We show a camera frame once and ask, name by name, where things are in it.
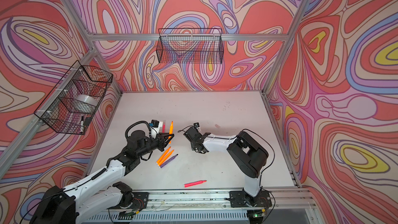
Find black wire basket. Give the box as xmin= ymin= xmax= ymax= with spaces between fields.
xmin=156 ymin=27 xmax=224 ymax=64
xmin=34 ymin=61 xmax=113 ymax=135

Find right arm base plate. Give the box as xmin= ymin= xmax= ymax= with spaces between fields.
xmin=226 ymin=190 xmax=273 ymax=209

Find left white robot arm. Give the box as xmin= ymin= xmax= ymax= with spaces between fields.
xmin=30 ymin=130 xmax=174 ymax=224

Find orange pen middle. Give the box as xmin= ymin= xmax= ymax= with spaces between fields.
xmin=158 ymin=150 xmax=174 ymax=166

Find black wire basket left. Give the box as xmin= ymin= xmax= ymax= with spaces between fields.
xmin=34 ymin=61 xmax=113 ymax=135

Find aluminium front rail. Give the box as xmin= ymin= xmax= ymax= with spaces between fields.
xmin=144 ymin=188 xmax=317 ymax=211

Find purple pen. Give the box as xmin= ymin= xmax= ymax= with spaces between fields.
xmin=160 ymin=154 xmax=178 ymax=168

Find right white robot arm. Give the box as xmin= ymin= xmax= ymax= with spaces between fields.
xmin=183 ymin=126 xmax=269 ymax=198

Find orange pen left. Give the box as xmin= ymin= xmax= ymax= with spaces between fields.
xmin=157 ymin=147 xmax=170 ymax=165

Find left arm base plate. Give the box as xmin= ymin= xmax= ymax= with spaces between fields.
xmin=108 ymin=192 xmax=149 ymax=211

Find orange highlighter pen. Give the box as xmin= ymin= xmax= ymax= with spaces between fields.
xmin=168 ymin=121 xmax=174 ymax=141

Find black wire basket back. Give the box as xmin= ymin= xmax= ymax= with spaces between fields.
xmin=156 ymin=27 xmax=224 ymax=64

